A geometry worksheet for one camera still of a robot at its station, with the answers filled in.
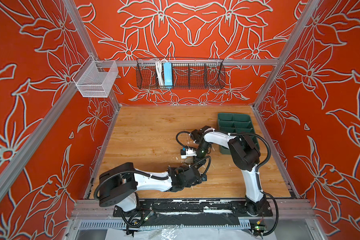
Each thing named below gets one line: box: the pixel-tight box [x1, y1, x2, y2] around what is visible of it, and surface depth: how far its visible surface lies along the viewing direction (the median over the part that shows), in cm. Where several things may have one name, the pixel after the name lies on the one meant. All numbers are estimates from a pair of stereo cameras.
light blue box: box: [163, 62, 173, 86], surface depth 92 cm
